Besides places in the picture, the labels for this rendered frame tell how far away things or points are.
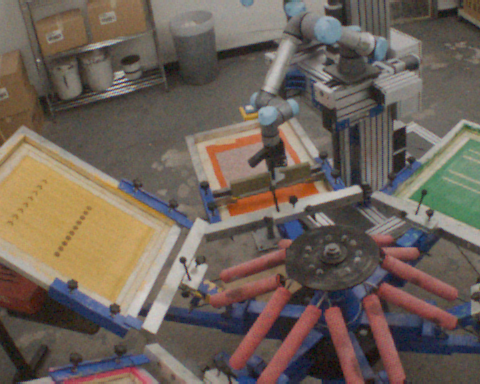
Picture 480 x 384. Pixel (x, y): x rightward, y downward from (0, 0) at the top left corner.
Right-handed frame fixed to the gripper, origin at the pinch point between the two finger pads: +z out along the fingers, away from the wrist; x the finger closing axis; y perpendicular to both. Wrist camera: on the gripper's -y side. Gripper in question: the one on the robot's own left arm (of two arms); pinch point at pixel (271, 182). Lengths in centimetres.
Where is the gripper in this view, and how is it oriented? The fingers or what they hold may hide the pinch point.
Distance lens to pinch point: 260.4
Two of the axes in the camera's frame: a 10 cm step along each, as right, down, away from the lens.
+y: 9.6, -2.4, 1.6
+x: -2.6, -5.2, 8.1
